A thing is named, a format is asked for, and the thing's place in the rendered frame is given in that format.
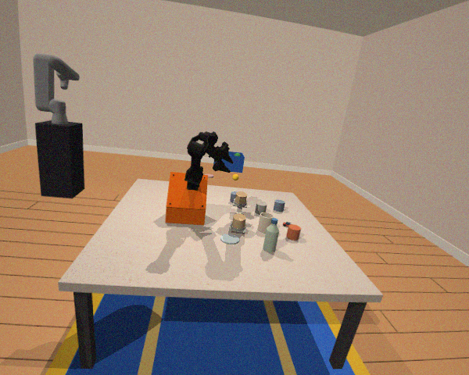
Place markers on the orange cylinder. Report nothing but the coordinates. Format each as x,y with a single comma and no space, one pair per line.
293,232

